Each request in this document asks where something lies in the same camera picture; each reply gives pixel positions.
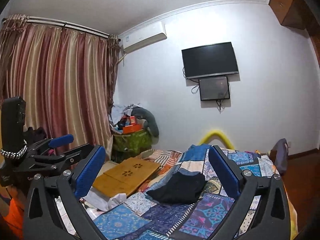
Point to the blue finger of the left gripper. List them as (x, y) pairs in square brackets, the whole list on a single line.
[(61, 141)]

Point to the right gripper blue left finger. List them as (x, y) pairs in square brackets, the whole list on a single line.
[(87, 170)]

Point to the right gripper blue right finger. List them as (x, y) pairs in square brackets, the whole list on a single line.
[(227, 172)]

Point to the black pants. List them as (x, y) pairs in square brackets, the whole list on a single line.
[(188, 195)]

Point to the white cloth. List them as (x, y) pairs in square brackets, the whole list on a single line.
[(103, 202)]

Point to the yellow foam tube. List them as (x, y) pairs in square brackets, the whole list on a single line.
[(218, 135)]

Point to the folded blue jeans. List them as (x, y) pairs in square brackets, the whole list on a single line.
[(175, 180)]

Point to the wooden lap desk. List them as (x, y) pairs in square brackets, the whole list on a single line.
[(125, 177)]

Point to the green storage bag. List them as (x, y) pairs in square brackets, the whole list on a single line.
[(130, 145)]

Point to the patchwork bed sheet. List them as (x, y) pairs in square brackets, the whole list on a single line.
[(141, 217)]

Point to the striped pink curtain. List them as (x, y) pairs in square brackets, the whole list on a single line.
[(66, 77)]

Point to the grey plush toy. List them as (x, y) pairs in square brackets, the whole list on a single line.
[(149, 120)]

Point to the orange box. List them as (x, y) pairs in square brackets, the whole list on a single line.
[(132, 126)]

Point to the orange yellow blanket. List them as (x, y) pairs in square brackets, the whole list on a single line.
[(267, 169)]

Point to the white air conditioner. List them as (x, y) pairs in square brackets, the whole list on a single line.
[(144, 37)]

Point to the curtain rod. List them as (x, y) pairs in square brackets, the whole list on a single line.
[(64, 24)]

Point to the wooden wardrobe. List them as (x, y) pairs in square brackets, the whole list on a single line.
[(296, 14)]

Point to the small wall monitor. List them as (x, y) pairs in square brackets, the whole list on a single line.
[(214, 88)]

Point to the wall mounted television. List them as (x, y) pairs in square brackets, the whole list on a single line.
[(209, 60)]

